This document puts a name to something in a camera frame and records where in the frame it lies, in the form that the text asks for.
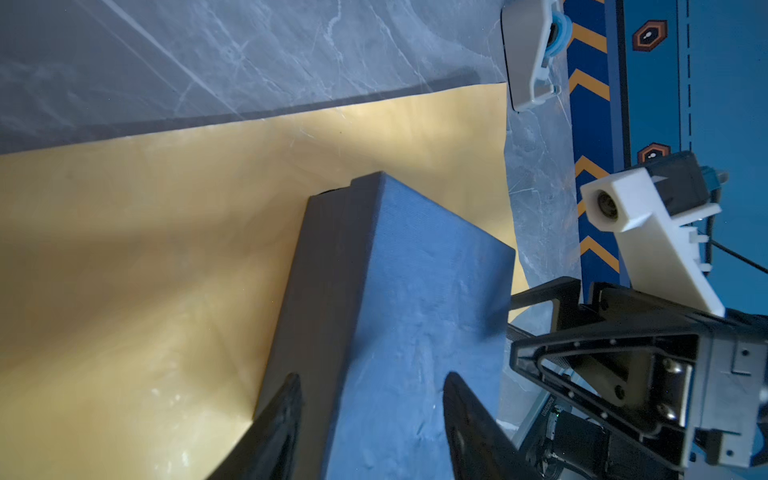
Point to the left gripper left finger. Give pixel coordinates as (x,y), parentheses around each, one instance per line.
(267,449)

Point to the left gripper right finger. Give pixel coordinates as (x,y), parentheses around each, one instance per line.
(479,449)

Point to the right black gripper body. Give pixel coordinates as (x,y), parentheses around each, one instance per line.
(730,356)

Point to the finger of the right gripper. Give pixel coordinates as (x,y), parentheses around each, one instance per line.
(563,293)
(633,387)

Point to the yellow orange wrapping paper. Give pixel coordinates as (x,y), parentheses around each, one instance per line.
(141,277)

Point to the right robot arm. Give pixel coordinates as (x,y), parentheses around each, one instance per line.
(569,439)

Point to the white tape dispenser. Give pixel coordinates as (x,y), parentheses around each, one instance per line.
(534,33)

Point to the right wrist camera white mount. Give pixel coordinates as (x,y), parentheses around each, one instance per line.
(651,210)

